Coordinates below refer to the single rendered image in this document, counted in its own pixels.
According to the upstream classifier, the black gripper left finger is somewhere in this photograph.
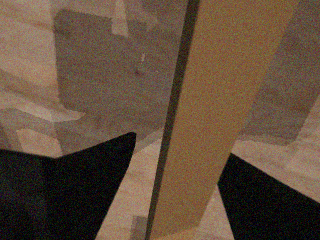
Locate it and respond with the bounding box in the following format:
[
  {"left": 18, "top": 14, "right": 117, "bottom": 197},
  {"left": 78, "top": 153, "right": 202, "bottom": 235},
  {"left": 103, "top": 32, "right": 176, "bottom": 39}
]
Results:
[{"left": 0, "top": 132, "right": 136, "bottom": 240}]

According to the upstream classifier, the long wooden rail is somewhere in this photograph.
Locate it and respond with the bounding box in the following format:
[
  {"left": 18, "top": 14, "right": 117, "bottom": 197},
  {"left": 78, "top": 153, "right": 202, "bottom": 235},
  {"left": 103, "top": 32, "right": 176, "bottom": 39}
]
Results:
[{"left": 145, "top": 0, "right": 299, "bottom": 240}]

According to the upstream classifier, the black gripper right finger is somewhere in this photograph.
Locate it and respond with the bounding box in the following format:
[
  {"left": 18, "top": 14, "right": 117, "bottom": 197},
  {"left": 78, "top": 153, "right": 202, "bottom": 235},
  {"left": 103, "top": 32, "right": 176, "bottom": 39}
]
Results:
[{"left": 217, "top": 152, "right": 320, "bottom": 240}]

